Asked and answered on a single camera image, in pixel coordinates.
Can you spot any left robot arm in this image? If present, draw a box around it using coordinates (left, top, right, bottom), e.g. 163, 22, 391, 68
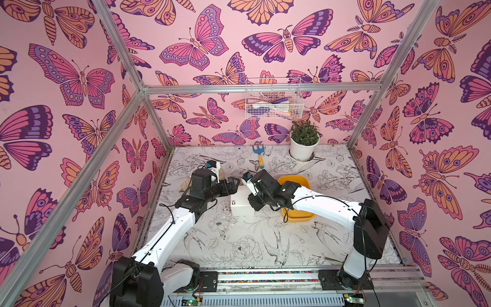
107, 168, 240, 306

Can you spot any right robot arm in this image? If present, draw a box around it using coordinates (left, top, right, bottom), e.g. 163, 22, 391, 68
242, 170, 390, 289

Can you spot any white block with screws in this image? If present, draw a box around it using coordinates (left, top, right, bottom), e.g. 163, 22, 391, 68
230, 185, 255, 217

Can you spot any yellow plastic tray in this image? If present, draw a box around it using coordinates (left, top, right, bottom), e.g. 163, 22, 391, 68
278, 175, 315, 223

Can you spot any blue yellow garden fork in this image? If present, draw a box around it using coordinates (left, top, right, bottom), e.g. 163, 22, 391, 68
253, 142, 265, 169

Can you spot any beige work glove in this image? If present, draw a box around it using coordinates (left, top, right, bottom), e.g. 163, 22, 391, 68
180, 178, 191, 193

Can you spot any white pot green plant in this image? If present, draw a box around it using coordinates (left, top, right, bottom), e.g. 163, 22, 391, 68
290, 120, 320, 162

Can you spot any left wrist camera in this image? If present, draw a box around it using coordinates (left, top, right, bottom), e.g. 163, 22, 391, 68
206, 160, 221, 182

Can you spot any white wire basket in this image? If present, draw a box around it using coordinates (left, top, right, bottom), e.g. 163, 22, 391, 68
244, 83, 304, 121

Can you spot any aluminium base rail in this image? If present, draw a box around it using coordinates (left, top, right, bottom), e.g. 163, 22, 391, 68
103, 264, 434, 307

